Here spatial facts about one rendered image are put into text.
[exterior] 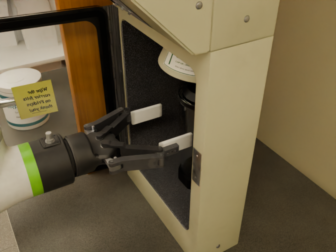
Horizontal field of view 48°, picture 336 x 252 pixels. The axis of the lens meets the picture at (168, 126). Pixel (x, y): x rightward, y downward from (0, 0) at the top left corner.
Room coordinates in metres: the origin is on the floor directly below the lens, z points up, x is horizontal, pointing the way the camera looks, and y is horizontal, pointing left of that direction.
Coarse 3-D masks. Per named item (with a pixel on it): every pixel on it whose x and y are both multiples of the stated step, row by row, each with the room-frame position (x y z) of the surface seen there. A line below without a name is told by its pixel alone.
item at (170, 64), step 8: (160, 56) 0.61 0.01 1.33; (168, 56) 0.58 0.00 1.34; (160, 64) 0.60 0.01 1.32; (168, 64) 0.57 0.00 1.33; (176, 64) 0.56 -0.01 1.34; (184, 64) 0.55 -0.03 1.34; (168, 72) 0.57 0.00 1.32; (176, 72) 0.56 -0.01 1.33; (184, 72) 0.55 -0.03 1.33; (192, 72) 0.54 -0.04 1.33; (184, 80) 0.54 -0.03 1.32; (192, 80) 0.54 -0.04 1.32
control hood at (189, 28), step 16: (128, 0) 0.41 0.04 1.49; (144, 0) 0.40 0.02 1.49; (160, 0) 0.41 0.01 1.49; (176, 0) 0.42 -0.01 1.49; (192, 0) 0.43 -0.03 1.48; (208, 0) 0.45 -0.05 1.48; (144, 16) 0.45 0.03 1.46; (160, 16) 0.41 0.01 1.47; (176, 16) 0.42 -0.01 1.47; (192, 16) 0.43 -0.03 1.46; (208, 16) 0.45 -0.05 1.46; (160, 32) 0.48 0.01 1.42; (176, 32) 0.42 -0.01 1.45; (192, 32) 0.43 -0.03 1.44; (208, 32) 0.45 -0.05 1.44; (192, 48) 0.43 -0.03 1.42; (208, 48) 0.45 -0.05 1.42
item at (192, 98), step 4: (188, 84) 0.64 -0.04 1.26; (192, 84) 0.64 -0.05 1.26; (184, 88) 0.64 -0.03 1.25; (188, 88) 0.62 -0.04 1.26; (192, 88) 0.62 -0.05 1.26; (184, 92) 0.62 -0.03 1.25; (188, 92) 0.62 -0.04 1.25; (192, 92) 0.61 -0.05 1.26; (188, 96) 0.61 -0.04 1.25; (192, 96) 0.60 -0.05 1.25; (192, 100) 0.60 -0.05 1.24
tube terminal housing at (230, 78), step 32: (224, 0) 0.46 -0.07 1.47; (256, 0) 0.48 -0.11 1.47; (224, 32) 0.46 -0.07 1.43; (256, 32) 0.49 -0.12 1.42; (192, 64) 0.48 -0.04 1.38; (224, 64) 0.46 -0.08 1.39; (256, 64) 0.49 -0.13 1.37; (224, 96) 0.47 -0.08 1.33; (256, 96) 0.50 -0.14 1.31; (224, 128) 0.47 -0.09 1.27; (256, 128) 0.50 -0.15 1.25; (192, 160) 0.47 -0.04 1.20; (224, 160) 0.47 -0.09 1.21; (192, 192) 0.47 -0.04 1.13; (224, 192) 0.48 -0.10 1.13; (192, 224) 0.46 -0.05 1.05; (224, 224) 0.48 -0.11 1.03
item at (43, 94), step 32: (0, 32) 0.63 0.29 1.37; (32, 32) 0.65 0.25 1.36; (64, 32) 0.67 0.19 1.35; (96, 32) 0.70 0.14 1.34; (0, 64) 0.62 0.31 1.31; (32, 64) 0.65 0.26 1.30; (64, 64) 0.67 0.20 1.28; (96, 64) 0.69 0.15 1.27; (0, 96) 0.62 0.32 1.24; (32, 96) 0.64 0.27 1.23; (64, 96) 0.66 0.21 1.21; (96, 96) 0.69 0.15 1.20; (32, 128) 0.63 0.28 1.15; (64, 128) 0.66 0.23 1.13
